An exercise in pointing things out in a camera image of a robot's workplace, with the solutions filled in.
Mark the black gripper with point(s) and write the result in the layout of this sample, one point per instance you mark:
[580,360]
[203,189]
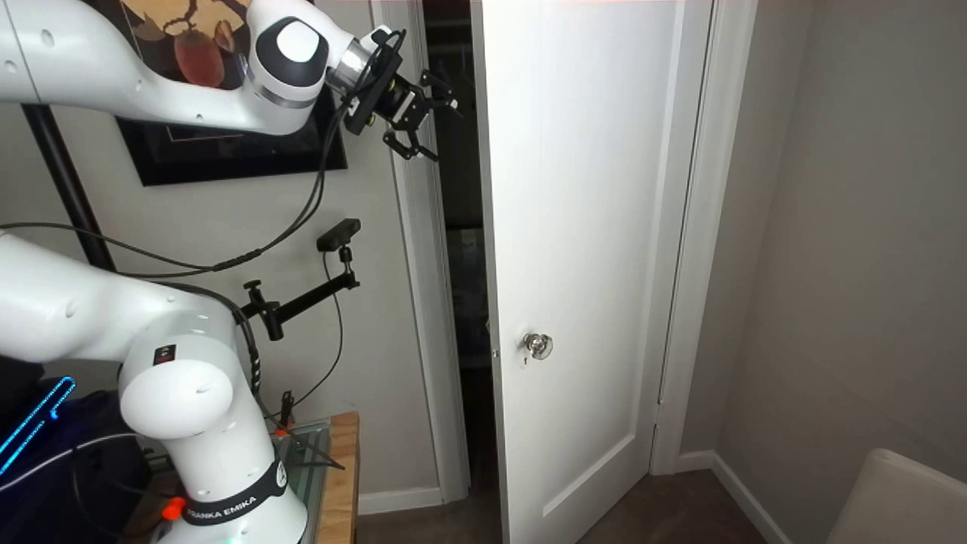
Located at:
[410,106]

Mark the white closet door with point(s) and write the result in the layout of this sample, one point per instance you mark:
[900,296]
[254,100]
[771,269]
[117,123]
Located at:
[575,202]

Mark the silver door knob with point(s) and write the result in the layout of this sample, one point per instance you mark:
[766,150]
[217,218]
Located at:
[539,345]

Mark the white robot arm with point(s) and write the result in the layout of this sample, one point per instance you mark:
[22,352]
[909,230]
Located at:
[171,404]

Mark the black table clamp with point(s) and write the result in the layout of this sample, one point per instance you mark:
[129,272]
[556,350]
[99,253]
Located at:
[289,409]

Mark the wooden table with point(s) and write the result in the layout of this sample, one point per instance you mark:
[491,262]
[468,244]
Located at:
[346,472]

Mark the black vertical pole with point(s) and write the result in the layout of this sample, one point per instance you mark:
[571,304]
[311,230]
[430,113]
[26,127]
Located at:
[62,170]

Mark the clear glass plate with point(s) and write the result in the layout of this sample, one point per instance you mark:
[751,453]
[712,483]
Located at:
[307,472]

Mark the white baseboard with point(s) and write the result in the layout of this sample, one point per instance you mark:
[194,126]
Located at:
[735,493]
[396,500]

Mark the small orange object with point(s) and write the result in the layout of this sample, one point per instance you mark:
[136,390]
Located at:
[174,510]

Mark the black bag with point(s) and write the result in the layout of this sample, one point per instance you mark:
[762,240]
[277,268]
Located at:
[90,472]

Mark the blue lit device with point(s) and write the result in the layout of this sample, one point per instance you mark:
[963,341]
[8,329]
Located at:
[41,418]

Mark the white chair corner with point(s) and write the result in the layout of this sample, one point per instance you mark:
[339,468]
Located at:
[895,503]

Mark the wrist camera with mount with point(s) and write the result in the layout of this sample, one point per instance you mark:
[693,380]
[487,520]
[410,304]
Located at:
[366,87]

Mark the black external camera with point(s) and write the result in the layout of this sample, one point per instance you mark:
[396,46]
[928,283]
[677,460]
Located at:
[339,235]

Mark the black framed wall picture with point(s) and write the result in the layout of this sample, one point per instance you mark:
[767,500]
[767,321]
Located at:
[230,162]

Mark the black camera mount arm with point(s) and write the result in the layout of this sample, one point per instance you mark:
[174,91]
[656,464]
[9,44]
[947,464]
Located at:
[304,300]

